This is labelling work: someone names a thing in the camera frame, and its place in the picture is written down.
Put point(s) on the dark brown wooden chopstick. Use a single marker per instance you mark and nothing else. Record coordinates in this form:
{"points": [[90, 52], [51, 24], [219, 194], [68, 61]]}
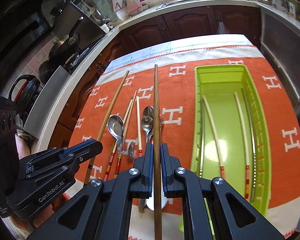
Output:
{"points": [[157, 166]]}

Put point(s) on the person left hand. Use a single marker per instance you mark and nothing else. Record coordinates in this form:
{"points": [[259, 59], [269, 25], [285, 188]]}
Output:
{"points": [[37, 221]]}

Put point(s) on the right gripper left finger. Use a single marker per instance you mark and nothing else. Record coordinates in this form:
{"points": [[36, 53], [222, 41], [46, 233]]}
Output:
{"points": [[102, 210]]}

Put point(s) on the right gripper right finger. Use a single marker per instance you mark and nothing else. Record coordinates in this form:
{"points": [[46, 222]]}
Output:
{"points": [[212, 209]]}

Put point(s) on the black frying pan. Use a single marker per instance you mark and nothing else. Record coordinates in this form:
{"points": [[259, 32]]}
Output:
{"points": [[66, 46]]}

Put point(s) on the steel tablespoon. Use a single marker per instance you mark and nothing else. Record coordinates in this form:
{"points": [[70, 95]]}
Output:
{"points": [[147, 122]]}

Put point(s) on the large steel soup spoon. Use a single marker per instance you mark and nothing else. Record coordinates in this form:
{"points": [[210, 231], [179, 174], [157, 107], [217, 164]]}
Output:
{"points": [[117, 130]]}

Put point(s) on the small steel teaspoon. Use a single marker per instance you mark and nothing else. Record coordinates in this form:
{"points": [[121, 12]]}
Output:
{"points": [[131, 153]]}

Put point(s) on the orange H-pattern towel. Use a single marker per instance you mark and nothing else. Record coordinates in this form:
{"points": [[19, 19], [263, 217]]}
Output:
{"points": [[176, 90]]}

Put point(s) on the green plastic utensil tray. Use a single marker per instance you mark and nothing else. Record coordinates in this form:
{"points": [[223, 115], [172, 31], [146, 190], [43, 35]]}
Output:
{"points": [[222, 84]]}

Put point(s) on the bamboo chopstick black band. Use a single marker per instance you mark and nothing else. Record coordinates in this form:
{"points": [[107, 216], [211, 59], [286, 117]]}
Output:
{"points": [[101, 131]]}

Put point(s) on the white ceramic spoon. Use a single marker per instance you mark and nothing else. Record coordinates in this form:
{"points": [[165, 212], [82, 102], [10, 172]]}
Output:
{"points": [[150, 203]]}

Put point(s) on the black kettle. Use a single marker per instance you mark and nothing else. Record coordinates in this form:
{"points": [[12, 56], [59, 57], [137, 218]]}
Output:
{"points": [[27, 95]]}

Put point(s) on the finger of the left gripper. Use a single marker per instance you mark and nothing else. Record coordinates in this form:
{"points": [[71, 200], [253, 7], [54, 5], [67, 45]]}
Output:
{"points": [[82, 152]]}

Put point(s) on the bamboo chopstick red end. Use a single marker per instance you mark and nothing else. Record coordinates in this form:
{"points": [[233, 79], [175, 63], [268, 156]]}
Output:
{"points": [[114, 146], [126, 123]]}

